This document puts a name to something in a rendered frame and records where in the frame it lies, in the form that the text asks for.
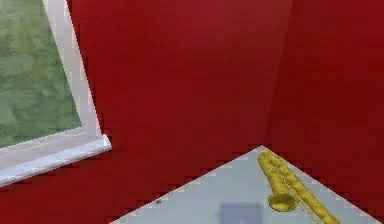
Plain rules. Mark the golden saxophone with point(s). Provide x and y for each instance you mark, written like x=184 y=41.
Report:
x=283 y=181

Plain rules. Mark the white framed window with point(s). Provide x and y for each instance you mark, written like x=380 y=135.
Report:
x=71 y=70

